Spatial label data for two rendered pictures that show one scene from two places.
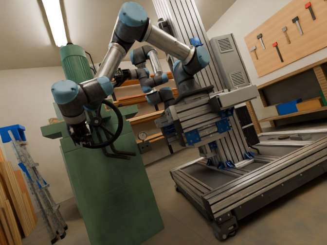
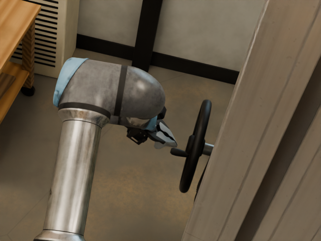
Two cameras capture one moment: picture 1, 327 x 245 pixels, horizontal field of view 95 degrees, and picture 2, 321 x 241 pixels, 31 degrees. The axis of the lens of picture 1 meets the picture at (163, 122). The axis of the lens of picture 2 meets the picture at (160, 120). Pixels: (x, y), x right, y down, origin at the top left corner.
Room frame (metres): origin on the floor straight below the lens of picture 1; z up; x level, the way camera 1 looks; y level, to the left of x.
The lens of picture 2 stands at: (1.28, -0.77, 2.08)
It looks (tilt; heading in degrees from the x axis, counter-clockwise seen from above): 45 degrees down; 118
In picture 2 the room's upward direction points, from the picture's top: 13 degrees clockwise
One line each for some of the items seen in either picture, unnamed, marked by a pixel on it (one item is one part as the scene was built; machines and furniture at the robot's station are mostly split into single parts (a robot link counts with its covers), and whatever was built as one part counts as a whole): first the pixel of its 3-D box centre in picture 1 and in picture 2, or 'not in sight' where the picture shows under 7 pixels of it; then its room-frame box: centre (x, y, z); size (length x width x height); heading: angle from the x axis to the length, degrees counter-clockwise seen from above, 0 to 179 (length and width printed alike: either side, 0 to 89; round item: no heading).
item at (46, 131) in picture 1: (95, 120); not in sight; (1.04, 0.44, 0.87); 0.61 x 0.30 x 0.06; 115
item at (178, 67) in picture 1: (183, 71); not in sight; (1.00, -0.24, 0.98); 0.13 x 0.12 x 0.14; 34
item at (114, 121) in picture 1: (97, 128); not in sight; (1.08, 0.47, 0.82); 0.40 x 0.21 x 0.04; 115
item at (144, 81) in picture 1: (147, 84); not in sight; (1.14, 0.02, 1.03); 0.11 x 0.08 x 0.11; 85
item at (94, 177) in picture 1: (114, 184); not in sight; (1.24, 0.55, 0.35); 0.58 x 0.45 x 0.71; 25
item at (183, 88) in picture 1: (188, 87); not in sight; (1.01, -0.24, 0.87); 0.15 x 0.15 x 0.10
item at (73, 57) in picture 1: (78, 69); not in sight; (1.14, 0.50, 1.31); 0.18 x 0.18 x 0.31
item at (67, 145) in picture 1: (99, 138); not in sight; (1.25, 0.55, 0.76); 0.57 x 0.45 x 0.09; 25
